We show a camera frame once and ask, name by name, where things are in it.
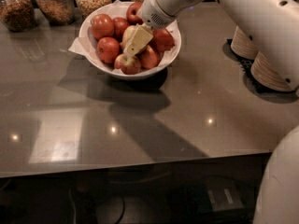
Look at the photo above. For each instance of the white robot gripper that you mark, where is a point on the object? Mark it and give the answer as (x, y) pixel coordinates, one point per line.
(151, 12)

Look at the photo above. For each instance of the glass jar brown cereal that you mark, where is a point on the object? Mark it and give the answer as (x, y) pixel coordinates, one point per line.
(57, 12)

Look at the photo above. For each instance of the yellow-green apple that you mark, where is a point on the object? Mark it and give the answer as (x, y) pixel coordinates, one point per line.
(126, 36)

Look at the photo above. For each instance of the red-yellow apple at front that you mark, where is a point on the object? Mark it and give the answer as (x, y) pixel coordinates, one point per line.
(128, 65)

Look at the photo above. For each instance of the white paper bowl liner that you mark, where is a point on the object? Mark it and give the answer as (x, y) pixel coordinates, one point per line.
(85, 44)

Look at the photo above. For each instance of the glass jar far left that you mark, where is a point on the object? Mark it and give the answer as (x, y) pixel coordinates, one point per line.
(17, 15)

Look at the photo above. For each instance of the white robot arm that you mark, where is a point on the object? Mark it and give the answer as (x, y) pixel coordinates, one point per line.
(273, 27)

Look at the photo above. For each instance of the red apple lower left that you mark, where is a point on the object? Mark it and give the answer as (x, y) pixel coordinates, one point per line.
(108, 49)

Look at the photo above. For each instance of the red apple lower right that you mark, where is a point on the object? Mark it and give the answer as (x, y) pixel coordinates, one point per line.
(149, 58)

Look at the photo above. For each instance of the dark red apple behind centre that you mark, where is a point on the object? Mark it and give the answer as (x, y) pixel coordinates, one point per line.
(120, 25)

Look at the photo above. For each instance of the front stack of paper bowls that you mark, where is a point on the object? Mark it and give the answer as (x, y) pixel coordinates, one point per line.
(264, 73)

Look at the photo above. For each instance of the rear stack of paper bowls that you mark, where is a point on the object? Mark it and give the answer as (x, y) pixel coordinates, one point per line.
(243, 46)

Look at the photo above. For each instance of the red apple at top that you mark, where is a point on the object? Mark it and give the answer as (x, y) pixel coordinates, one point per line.
(131, 13)

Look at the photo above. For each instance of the red apple upper left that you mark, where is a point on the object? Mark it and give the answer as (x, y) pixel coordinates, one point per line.
(102, 26)

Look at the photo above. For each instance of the black rubber mat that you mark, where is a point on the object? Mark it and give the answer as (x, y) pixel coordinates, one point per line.
(250, 82)

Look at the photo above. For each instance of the dark box under table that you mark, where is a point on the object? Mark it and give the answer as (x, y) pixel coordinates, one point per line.
(212, 197)

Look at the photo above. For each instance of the white ceramic bowl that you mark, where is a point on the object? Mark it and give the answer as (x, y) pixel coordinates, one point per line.
(142, 75)

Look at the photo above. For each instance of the red apple right side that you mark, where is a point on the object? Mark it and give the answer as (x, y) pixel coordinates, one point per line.
(162, 40)

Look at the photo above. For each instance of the stack of paper bowls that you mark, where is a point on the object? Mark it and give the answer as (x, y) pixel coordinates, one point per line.
(264, 73)
(243, 46)

